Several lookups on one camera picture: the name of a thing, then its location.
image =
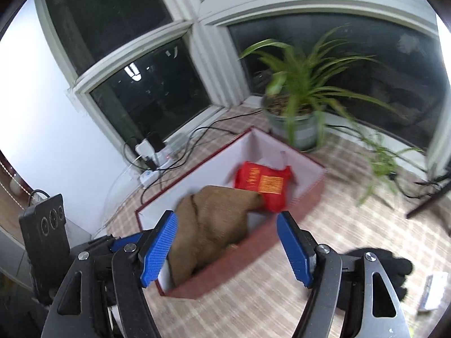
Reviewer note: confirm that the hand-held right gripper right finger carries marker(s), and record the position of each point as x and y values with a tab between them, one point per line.
292	250

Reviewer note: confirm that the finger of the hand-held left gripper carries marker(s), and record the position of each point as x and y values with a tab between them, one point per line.
125	240

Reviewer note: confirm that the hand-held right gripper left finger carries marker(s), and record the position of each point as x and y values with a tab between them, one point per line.
158	250

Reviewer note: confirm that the brown towel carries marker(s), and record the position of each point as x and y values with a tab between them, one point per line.
211	218

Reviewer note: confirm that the red cardboard box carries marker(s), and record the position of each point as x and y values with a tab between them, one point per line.
218	278

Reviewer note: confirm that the red pouch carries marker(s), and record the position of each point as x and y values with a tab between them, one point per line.
267	183

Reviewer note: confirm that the black glove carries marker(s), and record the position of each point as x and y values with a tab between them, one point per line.
394	267

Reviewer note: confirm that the white packet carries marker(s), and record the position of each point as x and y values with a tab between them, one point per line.
431	294

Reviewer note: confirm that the brown wooden furniture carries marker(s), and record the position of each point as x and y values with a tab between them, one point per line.
10	218

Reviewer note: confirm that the white power strip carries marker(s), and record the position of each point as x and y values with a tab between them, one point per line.
149	177

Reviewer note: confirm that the black plug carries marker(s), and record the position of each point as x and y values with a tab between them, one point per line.
150	163

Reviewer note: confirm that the white charger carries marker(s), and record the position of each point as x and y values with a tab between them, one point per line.
144	149

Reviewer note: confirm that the black power adapter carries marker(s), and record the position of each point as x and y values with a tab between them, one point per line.
156	141

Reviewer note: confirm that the potted spider plant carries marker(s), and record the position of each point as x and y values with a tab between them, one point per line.
296	123

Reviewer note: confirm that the white window frame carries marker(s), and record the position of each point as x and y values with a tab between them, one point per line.
197	24

